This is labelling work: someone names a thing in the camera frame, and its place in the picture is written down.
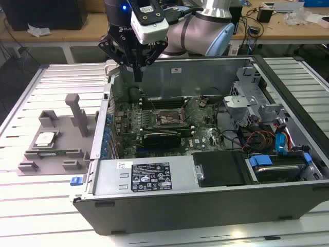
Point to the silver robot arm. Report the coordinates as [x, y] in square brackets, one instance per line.
[195, 31]

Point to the blue expansion card retainer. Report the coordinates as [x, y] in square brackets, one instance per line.
[106, 140]

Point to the CPU socket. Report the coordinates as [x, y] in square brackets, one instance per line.
[169, 115]

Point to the green RAM stick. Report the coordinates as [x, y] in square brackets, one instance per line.
[57, 152]
[167, 130]

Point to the RAM slot with black latches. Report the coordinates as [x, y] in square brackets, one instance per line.
[167, 101]
[167, 106]

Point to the blue case latch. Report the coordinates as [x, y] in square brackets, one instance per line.
[75, 180]

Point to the large black box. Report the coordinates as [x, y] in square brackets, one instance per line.
[46, 13]

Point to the RAM slot with white latches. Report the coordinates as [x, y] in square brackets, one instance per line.
[167, 104]
[167, 98]

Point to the black power plug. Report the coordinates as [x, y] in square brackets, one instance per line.
[254, 119]

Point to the white paper sheet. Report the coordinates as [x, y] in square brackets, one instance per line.
[318, 19]

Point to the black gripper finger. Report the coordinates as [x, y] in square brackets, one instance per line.
[109, 47]
[156, 52]

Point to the silver internal USB port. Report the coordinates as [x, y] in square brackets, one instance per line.
[206, 119]

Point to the grey PC case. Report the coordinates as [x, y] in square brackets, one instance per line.
[180, 213]

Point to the wooden desk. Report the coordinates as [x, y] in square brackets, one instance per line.
[90, 28]

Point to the CPU with silver top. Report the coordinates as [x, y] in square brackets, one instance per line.
[45, 140]

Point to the green motherboard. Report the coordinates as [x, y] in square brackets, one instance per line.
[203, 133]

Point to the grey parts rack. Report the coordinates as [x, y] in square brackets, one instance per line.
[66, 139]

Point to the crumpled clear plastic bag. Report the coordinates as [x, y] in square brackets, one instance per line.
[295, 16]

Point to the black plastic shroud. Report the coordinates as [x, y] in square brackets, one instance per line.
[221, 167]

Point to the small black box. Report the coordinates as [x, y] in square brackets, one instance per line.
[264, 15]

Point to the white crumpled cloth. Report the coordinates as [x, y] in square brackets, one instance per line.
[38, 31]

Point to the silver metal disk bay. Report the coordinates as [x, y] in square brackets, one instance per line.
[239, 101]

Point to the graphics card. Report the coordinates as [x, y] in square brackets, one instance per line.
[162, 140]

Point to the hard disk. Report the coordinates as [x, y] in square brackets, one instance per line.
[277, 172]

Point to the black upright computer tower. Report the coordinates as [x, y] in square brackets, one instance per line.
[236, 18]

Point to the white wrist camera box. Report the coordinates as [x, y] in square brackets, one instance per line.
[154, 32]

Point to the silver power supply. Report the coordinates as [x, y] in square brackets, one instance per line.
[108, 177]

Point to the blue disk carrier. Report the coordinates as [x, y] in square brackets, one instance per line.
[260, 160]

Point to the coin cell battery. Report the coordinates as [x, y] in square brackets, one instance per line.
[202, 102]

